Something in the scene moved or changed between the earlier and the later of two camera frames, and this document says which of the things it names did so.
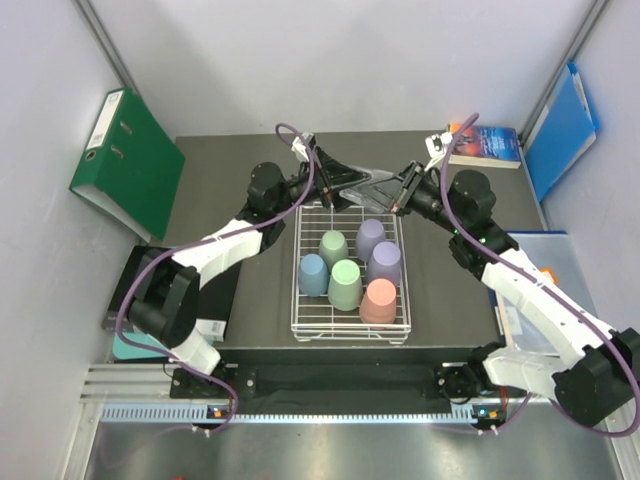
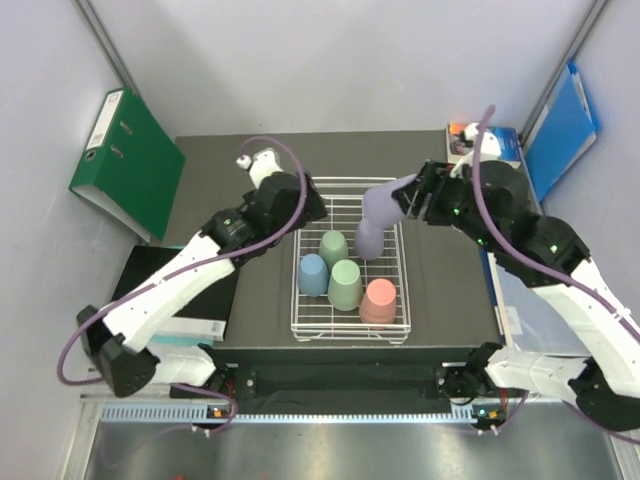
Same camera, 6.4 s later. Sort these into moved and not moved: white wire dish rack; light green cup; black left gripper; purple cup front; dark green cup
Moved: purple cup front; black left gripper
Not moved: dark green cup; light green cup; white wire dish rack
